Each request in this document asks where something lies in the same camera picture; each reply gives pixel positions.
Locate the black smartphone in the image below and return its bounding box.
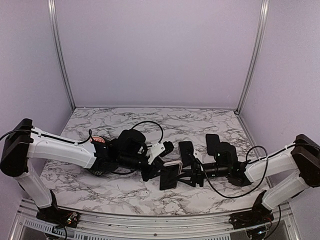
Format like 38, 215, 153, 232
159, 164, 181, 191
178, 141, 194, 168

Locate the front aluminium rail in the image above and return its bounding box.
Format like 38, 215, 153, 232
9, 197, 301, 240

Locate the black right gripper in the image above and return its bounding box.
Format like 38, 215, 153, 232
175, 160, 230, 188

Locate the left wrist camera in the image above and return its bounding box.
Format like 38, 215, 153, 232
146, 141, 174, 165

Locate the right aluminium frame post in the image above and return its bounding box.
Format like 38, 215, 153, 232
235, 0, 270, 115

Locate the black square patterned plate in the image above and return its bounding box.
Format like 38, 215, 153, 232
88, 169, 112, 177

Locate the red white patterned bowl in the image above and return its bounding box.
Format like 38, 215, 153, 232
90, 136, 106, 144

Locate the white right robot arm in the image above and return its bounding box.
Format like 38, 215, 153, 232
177, 134, 320, 224

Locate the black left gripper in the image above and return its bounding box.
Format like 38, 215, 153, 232
119, 152, 170, 182

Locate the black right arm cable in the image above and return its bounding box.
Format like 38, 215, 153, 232
199, 146, 270, 200

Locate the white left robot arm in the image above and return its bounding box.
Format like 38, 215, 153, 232
0, 118, 173, 223

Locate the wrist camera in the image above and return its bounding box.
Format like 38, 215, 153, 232
146, 141, 174, 165
186, 148, 202, 163

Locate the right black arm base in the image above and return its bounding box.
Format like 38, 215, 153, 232
228, 190, 274, 230

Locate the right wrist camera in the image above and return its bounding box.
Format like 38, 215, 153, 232
186, 148, 202, 163

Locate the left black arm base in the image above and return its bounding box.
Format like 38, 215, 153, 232
36, 190, 80, 228

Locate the left aluminium frame post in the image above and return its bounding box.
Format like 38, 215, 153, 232
47, 0, 76, 112

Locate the aluminium frame post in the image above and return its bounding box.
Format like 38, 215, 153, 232
47, 0, 76, 112
235, 0, 270, 115

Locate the black phone case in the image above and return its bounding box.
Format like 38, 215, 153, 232
205, 133, 220, 156

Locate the pink phone case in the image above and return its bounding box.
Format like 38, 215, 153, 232
163, 160, 183, 176

